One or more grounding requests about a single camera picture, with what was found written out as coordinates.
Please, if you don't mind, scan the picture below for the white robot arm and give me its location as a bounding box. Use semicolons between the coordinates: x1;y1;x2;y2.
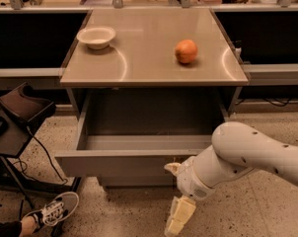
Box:
165;121;298;237

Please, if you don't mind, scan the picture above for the white paper bowl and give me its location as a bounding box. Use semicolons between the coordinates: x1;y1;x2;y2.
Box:
77;26;116;50

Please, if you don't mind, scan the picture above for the black VR headset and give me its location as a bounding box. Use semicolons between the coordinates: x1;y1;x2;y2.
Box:
0;83;56;126

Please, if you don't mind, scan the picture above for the white laced sneaker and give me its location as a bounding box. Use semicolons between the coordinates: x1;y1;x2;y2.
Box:
24;192;79;232

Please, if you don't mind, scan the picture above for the orange fruit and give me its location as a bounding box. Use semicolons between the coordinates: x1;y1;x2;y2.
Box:
175;39;197;64

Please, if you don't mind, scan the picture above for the black cable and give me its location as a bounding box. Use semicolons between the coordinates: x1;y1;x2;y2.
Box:
25;125;69;186

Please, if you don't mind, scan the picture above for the grey metal top drawer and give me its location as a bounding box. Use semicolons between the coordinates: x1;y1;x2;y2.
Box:
56;96;224;179

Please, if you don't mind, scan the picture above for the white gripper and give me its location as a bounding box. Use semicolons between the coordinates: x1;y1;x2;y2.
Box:
164;156;215;237

